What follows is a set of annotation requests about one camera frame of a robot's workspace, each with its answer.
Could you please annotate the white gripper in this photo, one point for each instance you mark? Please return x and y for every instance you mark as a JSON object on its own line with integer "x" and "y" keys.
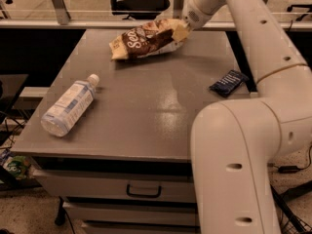
{"x": 194, "y": 18}

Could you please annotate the brown chip bag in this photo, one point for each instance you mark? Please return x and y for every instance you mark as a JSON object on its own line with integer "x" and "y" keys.
{"x": 149, "y": 39}

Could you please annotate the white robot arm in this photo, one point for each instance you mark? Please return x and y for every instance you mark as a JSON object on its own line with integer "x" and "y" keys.
{"x": 233, "y": 140}

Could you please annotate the blue rxbar blueberry bar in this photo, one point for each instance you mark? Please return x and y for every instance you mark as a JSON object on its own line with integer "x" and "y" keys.
{"x": 225, "y": 86}

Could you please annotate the black office chair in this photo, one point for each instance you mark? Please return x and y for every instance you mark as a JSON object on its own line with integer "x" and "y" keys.
{"x": 139, "y": 9}

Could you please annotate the clear plastic water bottle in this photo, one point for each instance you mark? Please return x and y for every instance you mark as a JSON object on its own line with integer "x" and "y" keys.
{"x": 61, "y": 117}

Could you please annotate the grey drawer cabinet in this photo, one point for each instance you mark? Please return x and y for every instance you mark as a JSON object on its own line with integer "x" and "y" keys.
{"x": 135, "y": 132}

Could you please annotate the green snack package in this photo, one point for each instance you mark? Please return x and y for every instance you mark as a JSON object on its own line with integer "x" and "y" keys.
{"x": 17, "y": 166}

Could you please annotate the black drawer handle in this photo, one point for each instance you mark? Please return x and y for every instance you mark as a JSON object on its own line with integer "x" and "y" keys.
{"x": 143, "y": 192}

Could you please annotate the black wire basket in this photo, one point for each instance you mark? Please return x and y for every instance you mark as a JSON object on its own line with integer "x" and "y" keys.
{"x": 289, "y": 222}

